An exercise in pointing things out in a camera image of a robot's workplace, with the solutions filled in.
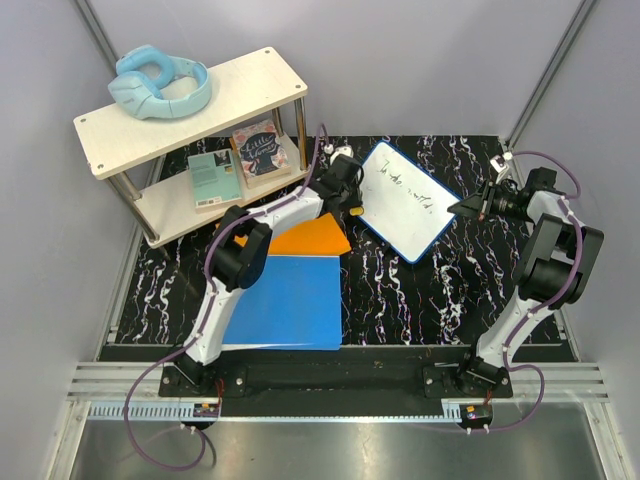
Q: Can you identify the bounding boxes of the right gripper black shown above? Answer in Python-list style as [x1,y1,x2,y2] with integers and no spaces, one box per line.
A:
[447,179,532,223]

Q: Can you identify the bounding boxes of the blue framed whiteboard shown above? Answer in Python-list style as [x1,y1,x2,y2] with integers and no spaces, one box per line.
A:
[360,141,459,264]

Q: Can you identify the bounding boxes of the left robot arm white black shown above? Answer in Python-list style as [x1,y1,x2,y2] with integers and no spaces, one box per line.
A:
[171,154,364,396]

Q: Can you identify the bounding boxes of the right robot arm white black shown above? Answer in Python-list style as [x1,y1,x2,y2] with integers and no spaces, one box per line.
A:
[448,167,604,397]

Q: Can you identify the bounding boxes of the orange folder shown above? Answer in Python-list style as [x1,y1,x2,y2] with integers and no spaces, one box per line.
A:
[234,212,352,256]

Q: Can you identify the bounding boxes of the Little Women book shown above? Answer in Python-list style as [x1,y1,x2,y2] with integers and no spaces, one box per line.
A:
[231,119,291,188]

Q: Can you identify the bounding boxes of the teal paperback book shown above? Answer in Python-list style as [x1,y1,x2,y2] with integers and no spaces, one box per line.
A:
[188,148,243,213]

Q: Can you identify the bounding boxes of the blue folder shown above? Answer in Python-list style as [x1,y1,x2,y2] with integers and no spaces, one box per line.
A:
[222,256,342,351]

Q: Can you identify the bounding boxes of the white two tier shelf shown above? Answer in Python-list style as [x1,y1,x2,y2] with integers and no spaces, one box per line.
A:
[73,47,309,248]

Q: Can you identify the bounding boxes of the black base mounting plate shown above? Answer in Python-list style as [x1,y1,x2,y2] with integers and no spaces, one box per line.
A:
[159,360,512,399]

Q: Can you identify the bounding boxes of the light blue headphones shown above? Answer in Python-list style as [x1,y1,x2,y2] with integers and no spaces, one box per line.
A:
[108,45,214,120]

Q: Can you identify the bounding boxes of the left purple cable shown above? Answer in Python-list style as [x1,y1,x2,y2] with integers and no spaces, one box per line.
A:
[122,122,341,471]

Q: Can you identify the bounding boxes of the purple cable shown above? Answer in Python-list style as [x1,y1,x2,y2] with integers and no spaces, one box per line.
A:
[464,151,584,434]
[122,122,341,471]

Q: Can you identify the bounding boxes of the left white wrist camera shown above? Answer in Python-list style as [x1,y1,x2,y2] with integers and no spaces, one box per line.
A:
[323,144,353,162]

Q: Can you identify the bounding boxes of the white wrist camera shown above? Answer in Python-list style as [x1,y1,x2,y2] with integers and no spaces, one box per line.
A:
[323,144,353,162]
[490,151,514,185]

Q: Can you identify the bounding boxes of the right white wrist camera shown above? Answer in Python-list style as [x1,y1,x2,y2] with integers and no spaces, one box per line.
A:
[490,151,514,185]

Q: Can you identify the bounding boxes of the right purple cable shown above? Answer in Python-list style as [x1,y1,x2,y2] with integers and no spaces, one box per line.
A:
[464,151,584,434]

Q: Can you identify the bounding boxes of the aluminium rail frame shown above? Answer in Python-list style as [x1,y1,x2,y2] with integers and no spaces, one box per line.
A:
[68,363,610,424]

